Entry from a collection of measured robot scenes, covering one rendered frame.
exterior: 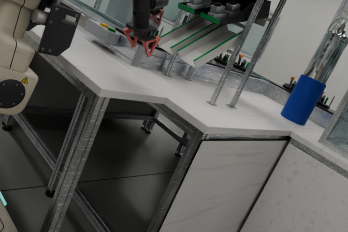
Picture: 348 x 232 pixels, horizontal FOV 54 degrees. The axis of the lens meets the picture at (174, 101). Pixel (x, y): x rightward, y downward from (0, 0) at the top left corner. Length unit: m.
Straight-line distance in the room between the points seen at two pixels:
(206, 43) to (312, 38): 11.31
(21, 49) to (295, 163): 1.34
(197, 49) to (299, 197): 0.88
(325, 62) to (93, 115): 1.38
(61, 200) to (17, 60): 0.52
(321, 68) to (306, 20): 10.98
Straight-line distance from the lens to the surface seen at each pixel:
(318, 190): 1.80
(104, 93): 1.12
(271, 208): 1.91
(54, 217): 1.38
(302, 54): 12.79
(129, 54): 1.63
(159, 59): 1.71
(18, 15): 1.17
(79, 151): 1.22
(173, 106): 1.28
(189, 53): 1.53
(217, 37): 1.60
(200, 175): 1.33
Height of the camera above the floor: 1.17
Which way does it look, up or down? 14 degrees down
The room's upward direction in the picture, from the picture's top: 24 degrees clockwise
